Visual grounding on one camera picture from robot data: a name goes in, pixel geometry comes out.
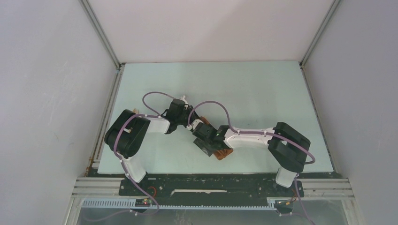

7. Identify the orange cloth napkin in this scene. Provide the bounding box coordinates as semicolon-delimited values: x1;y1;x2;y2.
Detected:
200;116;233;160

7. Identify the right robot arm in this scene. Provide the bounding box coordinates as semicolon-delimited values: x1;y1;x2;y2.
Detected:
187;120;315;196

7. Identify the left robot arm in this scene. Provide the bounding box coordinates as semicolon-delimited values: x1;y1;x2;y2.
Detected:
104;99;200;195

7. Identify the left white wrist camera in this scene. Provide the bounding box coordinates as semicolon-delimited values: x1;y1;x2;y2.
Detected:
179;95;188;104

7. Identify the left aluminium frame post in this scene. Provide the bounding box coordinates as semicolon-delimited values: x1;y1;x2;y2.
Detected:
79;0;122;70

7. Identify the aluminium frame post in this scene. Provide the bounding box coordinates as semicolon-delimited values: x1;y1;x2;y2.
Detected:
299;0;342;69
79;0;122;70

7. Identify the white cable duct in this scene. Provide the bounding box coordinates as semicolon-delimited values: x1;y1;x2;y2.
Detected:
81;198;294;212

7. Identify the right aluminium frame post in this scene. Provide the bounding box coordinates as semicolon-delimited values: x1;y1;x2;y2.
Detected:
299;0;342;69

